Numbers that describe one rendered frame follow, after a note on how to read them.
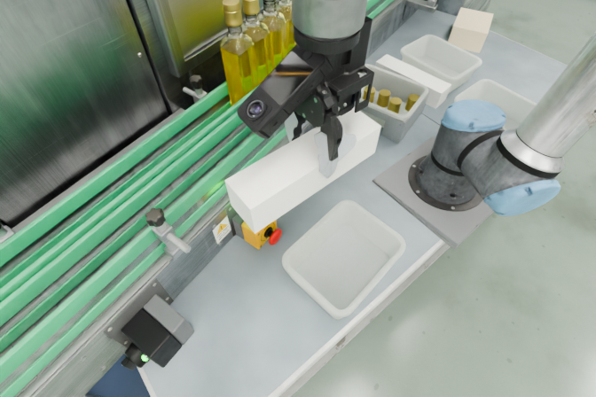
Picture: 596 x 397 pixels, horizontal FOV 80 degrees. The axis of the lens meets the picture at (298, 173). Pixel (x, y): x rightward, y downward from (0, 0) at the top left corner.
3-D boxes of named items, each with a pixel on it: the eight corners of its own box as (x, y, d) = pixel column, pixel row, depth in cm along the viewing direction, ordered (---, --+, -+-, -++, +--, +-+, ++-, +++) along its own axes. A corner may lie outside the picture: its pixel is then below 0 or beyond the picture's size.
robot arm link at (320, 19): (327, 8, 31) (271, -23, 35) (324, 55, 34) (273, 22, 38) (386, -16, 34) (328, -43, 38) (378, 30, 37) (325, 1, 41)
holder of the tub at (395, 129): (346, 80, 121) (348, 59, 115) (422, 111, 111) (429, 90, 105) (318, 106, 112) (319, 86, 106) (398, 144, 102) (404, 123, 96)
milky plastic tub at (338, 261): (402, 260, 80) (411, 242, 74) (338, 336, 70) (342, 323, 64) (342, 215, 88) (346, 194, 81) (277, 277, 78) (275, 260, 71)
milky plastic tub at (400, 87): (360, 84, 119) (364, 61, 112) (424, 110, 110) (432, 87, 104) (333, 112, 110) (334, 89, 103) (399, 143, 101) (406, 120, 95)
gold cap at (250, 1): (262, 9, 76) (261, -12, 73) (254, 16, 74) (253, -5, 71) (247, 5, 77) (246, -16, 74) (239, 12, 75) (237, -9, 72)
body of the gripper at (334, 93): (369, 111, 47) (387, 24, 38) (319, 140, 44) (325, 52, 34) (330, 83, 51) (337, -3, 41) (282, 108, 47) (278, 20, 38)
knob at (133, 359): (137, 345, 66) (122, 361, 64) (129, 338, 63) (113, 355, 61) (153, 361, 64) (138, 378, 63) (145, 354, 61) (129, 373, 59)
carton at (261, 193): (374, 152, 59) (380, 126, 54) (254, 233, 49) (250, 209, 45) (348, 132, 62) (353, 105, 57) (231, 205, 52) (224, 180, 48)
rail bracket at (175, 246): (179, 241, 68) (158, 201, 58) (207, 261, 65) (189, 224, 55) (162, 257, 66) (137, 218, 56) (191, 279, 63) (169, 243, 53)
